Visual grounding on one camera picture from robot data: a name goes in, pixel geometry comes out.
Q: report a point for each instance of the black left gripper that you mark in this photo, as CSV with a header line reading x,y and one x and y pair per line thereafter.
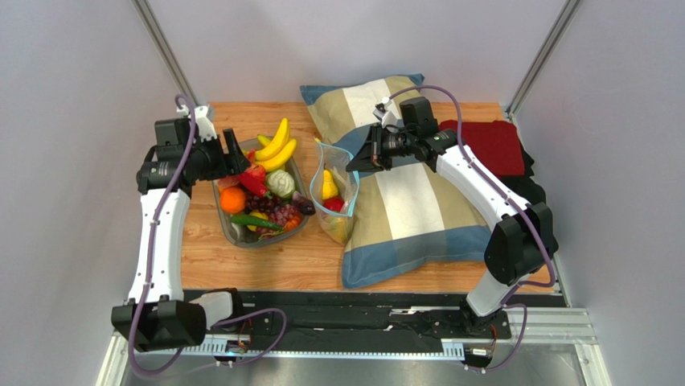
x,y
235,161

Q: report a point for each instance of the yellow banana bunch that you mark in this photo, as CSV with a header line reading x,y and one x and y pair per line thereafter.
x,y
279,151

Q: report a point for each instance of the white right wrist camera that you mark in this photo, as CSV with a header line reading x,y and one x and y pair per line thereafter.
x,y
384,114

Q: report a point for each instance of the green white cabbage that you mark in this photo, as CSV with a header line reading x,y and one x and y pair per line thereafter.
x,y
281,183

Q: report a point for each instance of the black cap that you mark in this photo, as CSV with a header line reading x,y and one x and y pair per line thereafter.
x,y
523,185

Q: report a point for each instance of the red folded cloth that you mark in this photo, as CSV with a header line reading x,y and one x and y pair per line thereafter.
x,y
497,146

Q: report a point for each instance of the green chili pepper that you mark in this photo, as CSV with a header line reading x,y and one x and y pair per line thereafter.
x,y
248,220

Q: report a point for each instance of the small yellow lemon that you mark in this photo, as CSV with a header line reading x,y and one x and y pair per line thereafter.
x,y
253,228

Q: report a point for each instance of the yellow orange mango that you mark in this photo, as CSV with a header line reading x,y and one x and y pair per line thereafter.
x,y
337,227

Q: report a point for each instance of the checkered blue beige pillow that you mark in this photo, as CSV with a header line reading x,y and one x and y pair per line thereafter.
x,y
405,217

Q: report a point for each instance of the yellow pear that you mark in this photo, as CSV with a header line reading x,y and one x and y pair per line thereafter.
x,y
329,187

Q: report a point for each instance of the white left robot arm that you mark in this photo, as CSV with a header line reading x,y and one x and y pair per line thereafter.
x,y
155,315

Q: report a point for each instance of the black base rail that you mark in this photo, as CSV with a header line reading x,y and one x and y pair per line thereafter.
x,y
358,323

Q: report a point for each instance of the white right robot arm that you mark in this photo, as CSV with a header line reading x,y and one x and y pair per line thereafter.
x,y
521,240

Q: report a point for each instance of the grey fruit bowl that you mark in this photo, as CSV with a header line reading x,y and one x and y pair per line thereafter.
x,y
240,236

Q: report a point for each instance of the orange fruit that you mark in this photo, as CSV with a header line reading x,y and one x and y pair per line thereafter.
x,y
232,200

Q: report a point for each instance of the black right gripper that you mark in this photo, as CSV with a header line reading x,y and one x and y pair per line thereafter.
x,y
378,148

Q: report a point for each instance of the red apple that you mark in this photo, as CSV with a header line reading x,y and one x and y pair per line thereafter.
x,y
334,204

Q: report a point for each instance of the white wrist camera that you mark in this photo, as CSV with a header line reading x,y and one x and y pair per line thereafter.
x,y
204,115
384,114

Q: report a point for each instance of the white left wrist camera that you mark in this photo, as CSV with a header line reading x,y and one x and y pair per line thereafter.
x,y
204,115

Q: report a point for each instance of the clear zip top bag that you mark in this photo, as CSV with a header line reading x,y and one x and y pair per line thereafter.
x,y
334,159

